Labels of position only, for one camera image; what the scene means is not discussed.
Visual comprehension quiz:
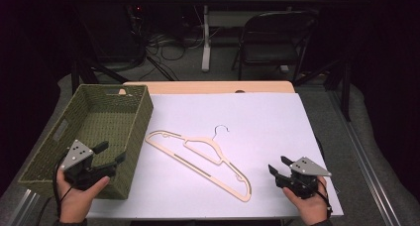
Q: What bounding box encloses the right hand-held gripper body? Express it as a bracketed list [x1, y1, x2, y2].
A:
[275, 156, 333, 199]

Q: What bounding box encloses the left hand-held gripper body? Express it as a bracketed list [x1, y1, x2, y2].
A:
[58, 139, 118, 191]

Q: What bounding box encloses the person's right hand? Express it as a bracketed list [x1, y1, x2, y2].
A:
[282, 175, 330, 226]

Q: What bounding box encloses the person's left hand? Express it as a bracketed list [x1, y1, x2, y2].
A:
[55, 168, 111, 224]

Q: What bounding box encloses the green woven basket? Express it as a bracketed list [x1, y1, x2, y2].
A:
[18, 83, 155, 200]

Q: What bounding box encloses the white table mat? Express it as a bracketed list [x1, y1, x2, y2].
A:
[86, 92, 345, 220]

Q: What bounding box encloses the beige clothes hanger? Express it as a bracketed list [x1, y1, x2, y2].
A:
[145, 124, 253, 203]

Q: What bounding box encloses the black metal stand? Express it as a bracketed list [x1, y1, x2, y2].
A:
[69, 7, 131, 95]
[294, 51, 353, 123]

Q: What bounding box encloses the black folding chair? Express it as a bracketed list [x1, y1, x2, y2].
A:
[231, 10, 319, 83]

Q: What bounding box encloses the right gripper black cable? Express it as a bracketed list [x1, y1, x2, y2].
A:
[303, 175, 334, 218]

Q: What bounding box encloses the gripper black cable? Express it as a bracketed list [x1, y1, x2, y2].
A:
[303, 175, 334, 218]
[35, 155, 73, 226]

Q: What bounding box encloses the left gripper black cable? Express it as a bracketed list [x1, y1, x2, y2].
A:
[35, 155, 73, 226]

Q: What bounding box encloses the bundle of floor cables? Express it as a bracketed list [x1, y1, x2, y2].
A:
[127, 4, 219, 82]

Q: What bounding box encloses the white desk frame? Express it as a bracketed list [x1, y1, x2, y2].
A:
[181, 0, 327, 73]

